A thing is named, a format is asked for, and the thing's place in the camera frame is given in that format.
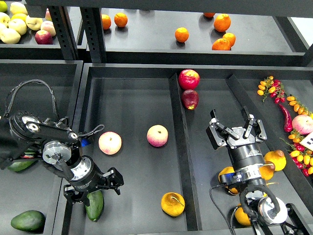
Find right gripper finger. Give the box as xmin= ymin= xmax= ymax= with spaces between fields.
xmin=206 ymin=109 xmax=240 ymax=150
xmin=241 ymin=106 xmax=267 ymax=143

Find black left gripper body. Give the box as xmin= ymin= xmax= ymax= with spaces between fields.
xmin=67 ymin=155 xmax=106 ymax=192

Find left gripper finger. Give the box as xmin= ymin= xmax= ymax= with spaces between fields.
xmin=63 ymin=185 xmax=90 ymax=207
xmin=99 ymin=167 xmax=124 ymax=195

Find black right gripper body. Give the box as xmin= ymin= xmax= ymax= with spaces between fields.
xmin=226 ymin=127 xmax=265 ymax=180

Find green avocado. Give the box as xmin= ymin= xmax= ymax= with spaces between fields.
xmin=85 ymin=190 xmax=104 ymax=221
xmin=10 ymin=210 xmax=45 ymax=232

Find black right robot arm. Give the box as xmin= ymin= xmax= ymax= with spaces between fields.
xmin=206 ymin=107 xmax=313 ymax=235

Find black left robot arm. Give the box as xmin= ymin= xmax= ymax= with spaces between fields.
xmin=0 ymin=79 xmax=124 ymax=206

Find yellow pear with brown stem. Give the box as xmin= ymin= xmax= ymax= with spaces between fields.
xmin=259 ymin=163 xmax=275 ymax=181

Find green avocado left edge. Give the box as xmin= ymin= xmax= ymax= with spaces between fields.
xmin=8 ymin=161 xmax=36 ymax=172

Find pale yellow pear front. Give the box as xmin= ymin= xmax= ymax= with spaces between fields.
xmin=0 ymin=28 xmax=21 ymax=44

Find red chili pepper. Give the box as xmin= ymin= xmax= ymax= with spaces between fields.
xmin=278 ymin=104 xmax=293 ymax=132

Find pink apple left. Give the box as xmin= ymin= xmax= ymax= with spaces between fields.
xmin=98 ymin=132 xmax=122 ymax=155

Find pink apple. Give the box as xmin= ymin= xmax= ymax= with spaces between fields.
xmin=98 ymin=132 xmax=122 ymax=155
xmin=147 ymin=125 xmax=168 ymax=147

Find cherry tomato bunch upper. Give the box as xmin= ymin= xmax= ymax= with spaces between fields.
xmin=257 ymin=76 xmax=286 ymax=104

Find cherry tomato bunch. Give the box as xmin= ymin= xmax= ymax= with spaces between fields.
xmin=257 ymin=76 xmax=286 ymax=104
xmin=280 ymin=129 xmax=313 ymax=177

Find dark red apple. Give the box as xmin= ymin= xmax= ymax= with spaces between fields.
xmin=181 ymin=90 xmax=199 ymax=110

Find pink apple right tray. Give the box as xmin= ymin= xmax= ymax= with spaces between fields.
xmin=292 ymin=115 xmax=313 ymax=135

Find cherry tomato bunch lower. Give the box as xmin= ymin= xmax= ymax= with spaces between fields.
xmin=280 ymin=129 xmax=313 ymax=177

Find white label card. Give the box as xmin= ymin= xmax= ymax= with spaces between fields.
xmin=300 ymin=132 xmax=313 ymax=151

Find pink apple centre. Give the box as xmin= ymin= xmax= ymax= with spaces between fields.
xmin=147 ymin=125 xmax=168 ymax=147

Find bright red apple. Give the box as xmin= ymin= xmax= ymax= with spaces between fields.
xmin=178 ymin=69 xmax=200 ymax=90

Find black centre tray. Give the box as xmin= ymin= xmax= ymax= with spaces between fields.
xmin=61 ymin=64 xmax=313 ymax=235

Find orange front right shelf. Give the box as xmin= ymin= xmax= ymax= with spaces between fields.
xmin=212 ymin=38 xmax=231 ymax=50

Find orange behind front orange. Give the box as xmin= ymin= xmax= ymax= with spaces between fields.
xmin=223 ymin=33 xmax=236 ymax=47

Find black left tray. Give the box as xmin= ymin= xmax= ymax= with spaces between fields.
xmin=0 ymin=60 xmax=83 ymax=235

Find orange on shelf centre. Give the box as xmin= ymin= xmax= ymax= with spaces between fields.
xmin=175 ymin=27 xmax=189 ymax=43

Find large orange on shelf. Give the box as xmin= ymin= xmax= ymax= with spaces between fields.
xmin=214 ymin=13 xmax=231 ymax=32

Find orange at shelf back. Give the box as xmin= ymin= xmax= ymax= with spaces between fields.
xmin=203 ymin=12 xmax=215 ymax=18

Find black upper shelf tray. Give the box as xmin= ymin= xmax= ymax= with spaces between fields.
xmin=104 ymin=9 xmax=308 ymax=67

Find red apple on shelf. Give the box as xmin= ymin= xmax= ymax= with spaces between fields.
xmin=35 ymin=30 xmax=53 ymax=45

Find orange on shelf left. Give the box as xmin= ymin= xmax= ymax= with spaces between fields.
xmin=114 ymin=12 xmax=128 ymax=27

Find pale peach on shelf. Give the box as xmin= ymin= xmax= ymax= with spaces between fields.
xmin=41 ymin=21 xmax=56 ymax=37

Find pale yellow apple with stem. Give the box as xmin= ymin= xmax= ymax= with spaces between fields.
xmin=25 ymin=16 xmax=43 ymax=31

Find orange cherry tomato string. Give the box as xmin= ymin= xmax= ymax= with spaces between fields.
xmin=286 ymin=95 xmax=313 ymax=118

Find orange behind post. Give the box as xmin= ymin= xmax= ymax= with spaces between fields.
xmin=101 ymin=14 xmax=112 ymax=30

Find black shelf post right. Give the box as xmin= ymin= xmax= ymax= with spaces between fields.
xmin=80 ymin=7 xmax=107 ymax=63

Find black shelf post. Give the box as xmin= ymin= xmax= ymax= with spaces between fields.
xmin=48 ymin=6 xmax=79 ymax=60
xmin=80 ymin=7 xmax=107 ymax=63

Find black shelf post left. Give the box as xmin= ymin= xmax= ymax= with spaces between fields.
xmin=48 ymin=6 xmax=79 ymax=60

